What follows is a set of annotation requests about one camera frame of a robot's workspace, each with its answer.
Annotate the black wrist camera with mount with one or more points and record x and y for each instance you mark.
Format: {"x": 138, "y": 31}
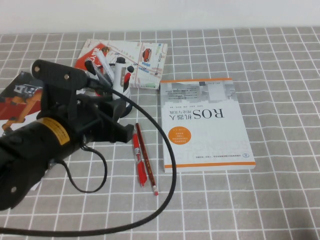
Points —
{"x": 57, "y": 73}

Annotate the map cover book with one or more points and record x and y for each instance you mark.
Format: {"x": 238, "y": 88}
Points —
{"x": 150, "y": 67}

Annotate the white paper sheets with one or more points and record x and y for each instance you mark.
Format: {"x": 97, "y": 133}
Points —
{"x": 37, "y": 187}

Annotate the grey checked tablecloth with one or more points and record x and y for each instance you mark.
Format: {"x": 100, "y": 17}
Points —
{"x": 225, "y": 200}

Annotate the grey pen with black tip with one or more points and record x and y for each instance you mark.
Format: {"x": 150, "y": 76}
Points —
{"x": 130, "y": 69}

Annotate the dark red pencil with eraser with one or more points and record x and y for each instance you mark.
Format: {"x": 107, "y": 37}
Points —
{"x": 146, "y": 160}

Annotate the white marker with black cap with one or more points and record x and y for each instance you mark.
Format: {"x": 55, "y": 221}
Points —
{"x": 120, "y": 75}
{"x": 89, "y": 67}

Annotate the black mesh pen holder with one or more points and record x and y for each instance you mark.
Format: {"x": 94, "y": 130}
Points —
{"x": 111, "y": 70}

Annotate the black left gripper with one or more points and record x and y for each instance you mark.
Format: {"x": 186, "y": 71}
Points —
{"x": 95, "y": 120}

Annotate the red gel pen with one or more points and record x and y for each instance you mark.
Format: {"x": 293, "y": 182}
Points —
{"x": 138, "y": 162}

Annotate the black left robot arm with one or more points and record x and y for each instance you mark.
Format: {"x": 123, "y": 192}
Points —
{"x": 25, "y": 155}

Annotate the brochure with orange robot arm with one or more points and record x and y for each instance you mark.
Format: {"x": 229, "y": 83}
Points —
{"x": 15, "y": 105}

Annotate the white marker with red cap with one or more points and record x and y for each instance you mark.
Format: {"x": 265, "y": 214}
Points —
{"x": 127, "y": 80}

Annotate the white orange ROS book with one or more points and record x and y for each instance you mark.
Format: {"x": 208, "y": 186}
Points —
{"x": 207, "y": 140}

